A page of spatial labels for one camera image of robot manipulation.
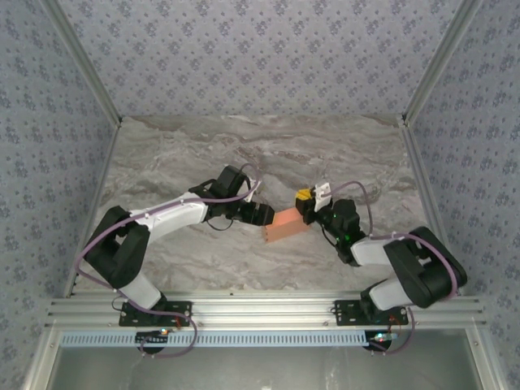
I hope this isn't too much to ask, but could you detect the orange cloth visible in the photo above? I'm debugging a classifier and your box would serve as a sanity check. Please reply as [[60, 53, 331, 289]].
[[262, 207, 310, 245]]

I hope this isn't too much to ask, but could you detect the black adapter board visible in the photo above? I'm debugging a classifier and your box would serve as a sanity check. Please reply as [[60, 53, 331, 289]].
[[136, 329, 171, 350], [363, 331, 397, 351]]

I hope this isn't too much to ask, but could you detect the metal sheet tray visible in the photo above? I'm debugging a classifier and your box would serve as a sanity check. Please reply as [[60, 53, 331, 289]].
[[24, 327, 501, 390]]

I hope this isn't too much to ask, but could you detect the aluminium side rail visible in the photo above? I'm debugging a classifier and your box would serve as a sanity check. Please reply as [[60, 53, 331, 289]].
[[400, 117, 464, 297], [63, 121, 123, 300]]

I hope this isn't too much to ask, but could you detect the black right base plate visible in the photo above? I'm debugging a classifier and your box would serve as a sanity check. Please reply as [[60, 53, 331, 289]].
[[333, 299, 409, 327]]

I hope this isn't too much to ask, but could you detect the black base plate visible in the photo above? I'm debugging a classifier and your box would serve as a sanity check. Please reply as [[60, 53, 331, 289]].
[[119, 300, 193, 327], [333, 299, 409, 327]]

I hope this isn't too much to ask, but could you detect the aluminium mounting rail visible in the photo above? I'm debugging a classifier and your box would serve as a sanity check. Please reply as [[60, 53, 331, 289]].
[[45, 296, 487, 328]]

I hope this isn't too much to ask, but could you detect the grey slotted cable duct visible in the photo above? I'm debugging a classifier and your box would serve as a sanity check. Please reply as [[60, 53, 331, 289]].
[[59, 329, 371, 349]]

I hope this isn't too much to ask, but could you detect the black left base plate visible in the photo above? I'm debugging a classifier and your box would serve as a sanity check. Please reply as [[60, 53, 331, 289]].
[[119, 300, 193, 327]]

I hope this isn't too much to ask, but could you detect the aluminium frame post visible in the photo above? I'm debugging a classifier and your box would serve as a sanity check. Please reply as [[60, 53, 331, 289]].
[[40, 0, 123, 125], [401, 0, 484, 123]]

